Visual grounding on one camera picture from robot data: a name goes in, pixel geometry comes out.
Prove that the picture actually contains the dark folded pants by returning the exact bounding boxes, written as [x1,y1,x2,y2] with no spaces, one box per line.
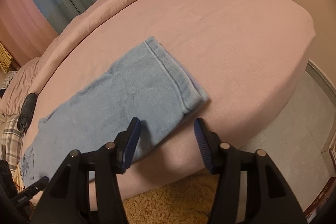
[17,93,38,133]

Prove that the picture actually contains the pink folded duvet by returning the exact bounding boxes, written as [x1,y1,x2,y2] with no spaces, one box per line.
[1,0,137,116]

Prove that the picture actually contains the yellow shaggy rug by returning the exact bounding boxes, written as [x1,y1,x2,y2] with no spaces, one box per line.
[123,169,219,224]

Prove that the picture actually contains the pink bed with sheet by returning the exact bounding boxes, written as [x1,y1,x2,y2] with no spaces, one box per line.
[23,0,315,199]

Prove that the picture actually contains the yellow pleated lamp shade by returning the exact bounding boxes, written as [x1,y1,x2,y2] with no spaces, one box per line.
[0,43,13,73]

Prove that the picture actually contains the plaid pillow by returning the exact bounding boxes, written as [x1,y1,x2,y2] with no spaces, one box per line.
[1,114,23,174]

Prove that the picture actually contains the light blue denim pants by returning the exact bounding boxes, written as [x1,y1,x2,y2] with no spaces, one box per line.
[19,37,209,186]

